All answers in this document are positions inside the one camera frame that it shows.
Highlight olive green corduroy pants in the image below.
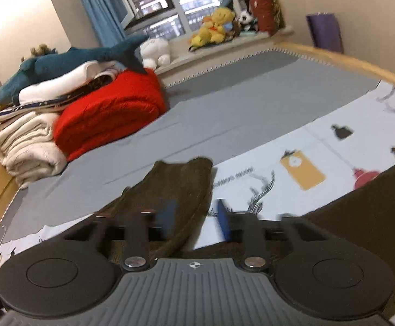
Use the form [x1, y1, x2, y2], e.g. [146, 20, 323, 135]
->
[91, 154, 395, 316]

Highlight printed grey white bedsheet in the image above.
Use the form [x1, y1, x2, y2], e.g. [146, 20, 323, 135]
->
[0, 51, 395, 262]

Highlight red folded blanket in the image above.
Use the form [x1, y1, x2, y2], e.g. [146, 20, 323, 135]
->
[53, 69, 167, 161]

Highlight cream folded blanket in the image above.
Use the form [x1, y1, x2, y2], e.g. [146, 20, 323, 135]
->
[0, 111, 67, 189]

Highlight white round plush toy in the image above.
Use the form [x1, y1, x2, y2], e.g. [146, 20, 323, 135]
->
[140, 37, 171, 70]

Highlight folded white and navy clothes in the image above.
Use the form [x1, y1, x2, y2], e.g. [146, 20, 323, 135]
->
[0, 60, 120, 129]

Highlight yellow bear plush toy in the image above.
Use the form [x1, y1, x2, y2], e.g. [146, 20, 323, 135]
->
[189, 7, 236, 52]

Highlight blue shark plush toy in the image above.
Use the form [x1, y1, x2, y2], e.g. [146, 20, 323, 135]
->
[0, 34, 149, 106]

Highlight panda plush toy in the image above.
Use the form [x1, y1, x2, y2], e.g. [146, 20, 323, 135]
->
[233, 0, 258, 35]

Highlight dark red cushion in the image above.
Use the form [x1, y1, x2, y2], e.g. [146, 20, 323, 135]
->
[249, 0, 284, 35]

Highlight window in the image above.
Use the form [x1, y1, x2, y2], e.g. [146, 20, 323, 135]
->
[120, 0, 222, 40]

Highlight blue curtain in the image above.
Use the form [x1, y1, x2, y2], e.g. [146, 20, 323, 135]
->
[81, 0, 126, 46]

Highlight purple board against wall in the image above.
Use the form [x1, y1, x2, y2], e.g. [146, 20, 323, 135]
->
[306, 12, 344, 54]

